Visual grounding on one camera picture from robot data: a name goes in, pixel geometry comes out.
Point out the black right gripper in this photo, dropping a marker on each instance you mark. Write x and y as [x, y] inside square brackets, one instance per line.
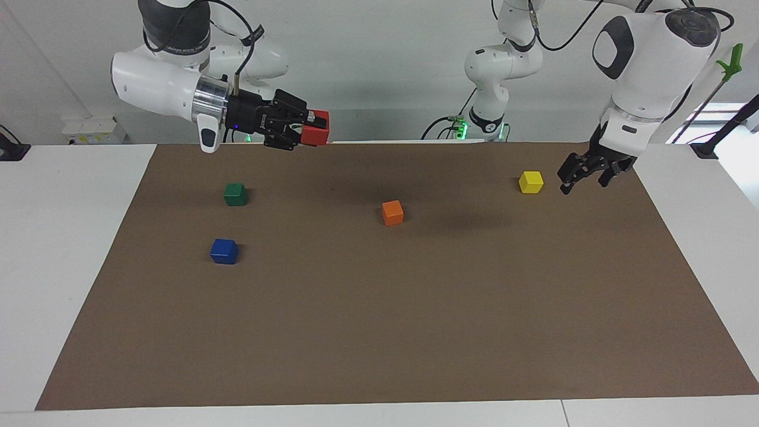
[249, 114]

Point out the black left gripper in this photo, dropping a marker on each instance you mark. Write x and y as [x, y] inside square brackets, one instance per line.
[611, 155]

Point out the red wooden block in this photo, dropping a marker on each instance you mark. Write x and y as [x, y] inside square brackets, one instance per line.
[317, 135]

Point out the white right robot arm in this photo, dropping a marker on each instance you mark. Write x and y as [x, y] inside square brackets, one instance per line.
[154, 86]

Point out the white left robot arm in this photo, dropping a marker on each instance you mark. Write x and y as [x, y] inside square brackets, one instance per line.
[643, 77]

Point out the yellow wooden block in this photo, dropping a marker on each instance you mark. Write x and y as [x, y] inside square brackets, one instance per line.
[531, 182]

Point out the green wooden block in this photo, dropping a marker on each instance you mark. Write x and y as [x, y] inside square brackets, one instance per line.
[235, 194]

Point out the orange wooden block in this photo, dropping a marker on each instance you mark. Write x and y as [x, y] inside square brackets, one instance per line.
[392, 213]

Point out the blue wooden block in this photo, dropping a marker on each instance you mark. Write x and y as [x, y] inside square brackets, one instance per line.
[224, 252]

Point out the black stand pole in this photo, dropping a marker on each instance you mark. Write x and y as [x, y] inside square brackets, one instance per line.
[726, 129]

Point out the green clip on rod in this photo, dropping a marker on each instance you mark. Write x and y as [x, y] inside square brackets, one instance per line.
[731, 65]

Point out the brown table mat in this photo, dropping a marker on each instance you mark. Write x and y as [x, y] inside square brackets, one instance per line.
[379, 308]

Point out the white wall outlet box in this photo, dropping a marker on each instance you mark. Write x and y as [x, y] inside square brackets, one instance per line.
[95, 130]

